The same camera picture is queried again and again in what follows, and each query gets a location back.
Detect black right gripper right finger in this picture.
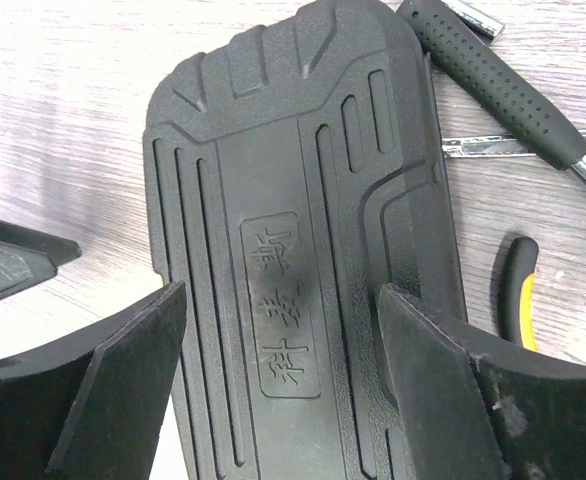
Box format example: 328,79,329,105
378,284,586,479

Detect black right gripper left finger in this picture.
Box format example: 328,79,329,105
0,282,187,479

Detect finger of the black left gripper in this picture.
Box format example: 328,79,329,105
0,220,81,300

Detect black plastic tool case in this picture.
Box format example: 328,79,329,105
143,1,466,479

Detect orange black pliers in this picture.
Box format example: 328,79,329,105
495,230,586,371

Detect black handled claw hammer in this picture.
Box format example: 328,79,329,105
397,1,586,183

